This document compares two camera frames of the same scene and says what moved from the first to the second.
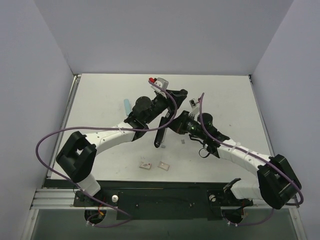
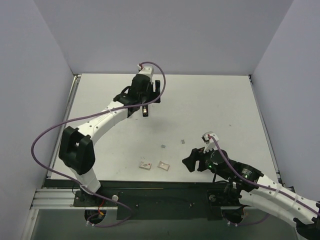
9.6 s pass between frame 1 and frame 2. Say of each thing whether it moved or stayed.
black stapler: moved
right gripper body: moved
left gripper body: moved
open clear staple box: stayed
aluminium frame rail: stayed
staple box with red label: stayed
